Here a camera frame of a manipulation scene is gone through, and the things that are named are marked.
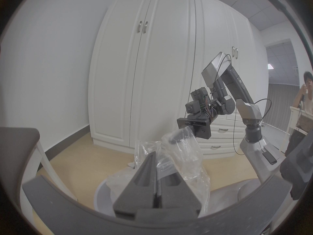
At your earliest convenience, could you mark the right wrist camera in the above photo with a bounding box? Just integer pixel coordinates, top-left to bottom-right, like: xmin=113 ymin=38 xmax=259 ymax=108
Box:
xmin=185 ymin=101 xmax=200 ymax=114

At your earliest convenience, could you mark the grey padded white chair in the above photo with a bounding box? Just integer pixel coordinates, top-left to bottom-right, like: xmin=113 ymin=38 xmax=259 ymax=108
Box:
xmin=0 ymin=127 xmax=79 ymax=229

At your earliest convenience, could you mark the grey curtain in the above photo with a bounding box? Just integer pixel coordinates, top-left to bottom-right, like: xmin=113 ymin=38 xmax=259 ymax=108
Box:
xmin=264 ymin=82 xmax=301 ymax=133

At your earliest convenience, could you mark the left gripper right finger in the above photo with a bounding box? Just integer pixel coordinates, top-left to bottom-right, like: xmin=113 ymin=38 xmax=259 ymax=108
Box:
xmin=157 ymin=161 xmax=202 ymax=217

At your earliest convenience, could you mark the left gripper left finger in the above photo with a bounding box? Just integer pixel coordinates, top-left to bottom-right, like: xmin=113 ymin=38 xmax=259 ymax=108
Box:
xmin=113 ymin=151 xmax=157 ymax=220

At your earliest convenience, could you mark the person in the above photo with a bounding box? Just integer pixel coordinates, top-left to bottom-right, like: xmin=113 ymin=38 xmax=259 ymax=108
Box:
xmin=285 ymin=71 xmax=313 ymax=156

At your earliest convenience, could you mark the black cable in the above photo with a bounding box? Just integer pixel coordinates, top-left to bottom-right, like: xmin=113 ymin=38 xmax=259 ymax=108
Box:
xmin=210 ymin=54 xmax=272 ymax=155

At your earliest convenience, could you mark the white trash bin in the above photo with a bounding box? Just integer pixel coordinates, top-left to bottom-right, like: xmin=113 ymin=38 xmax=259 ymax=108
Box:
xmin=94 ymin=168 xmax=211 ymax=216

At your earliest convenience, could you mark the clear plastic bag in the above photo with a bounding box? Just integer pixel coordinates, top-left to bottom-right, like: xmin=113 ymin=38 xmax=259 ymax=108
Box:
xmin=108 ymin=126 xmax=211 ymax=215

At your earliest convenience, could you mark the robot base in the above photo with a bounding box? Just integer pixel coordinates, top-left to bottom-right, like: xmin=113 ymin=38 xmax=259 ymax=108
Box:
xmin=210 ymin=135 xmax=288 ymax=216

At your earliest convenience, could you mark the white wardrobe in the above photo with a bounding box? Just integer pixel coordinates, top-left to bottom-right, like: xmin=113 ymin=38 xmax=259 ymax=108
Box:
xmin=89 ymin=0 xmax=269 ymax=160

